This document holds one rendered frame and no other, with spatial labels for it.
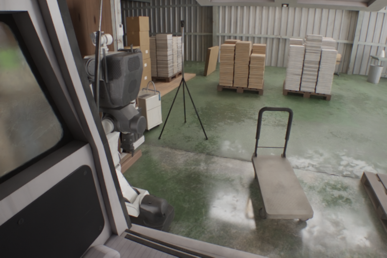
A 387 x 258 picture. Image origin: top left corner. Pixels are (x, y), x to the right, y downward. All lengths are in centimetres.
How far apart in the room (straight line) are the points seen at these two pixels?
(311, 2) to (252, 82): 397
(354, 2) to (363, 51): 862
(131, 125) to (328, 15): 913
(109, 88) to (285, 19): 882
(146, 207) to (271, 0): 164
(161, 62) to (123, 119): 483
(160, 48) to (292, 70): 332
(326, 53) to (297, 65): 67
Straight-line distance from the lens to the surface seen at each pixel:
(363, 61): 1030
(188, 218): 205
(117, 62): 125
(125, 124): 139
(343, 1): 168
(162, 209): 170
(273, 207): 195
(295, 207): 200
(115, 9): 245
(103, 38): 139
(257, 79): 541
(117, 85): 128
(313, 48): 555
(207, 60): 708
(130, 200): 179
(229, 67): 543
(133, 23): 563
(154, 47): 616
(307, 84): 567
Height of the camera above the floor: 151
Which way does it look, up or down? 21 degrees down
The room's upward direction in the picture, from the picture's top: straight up
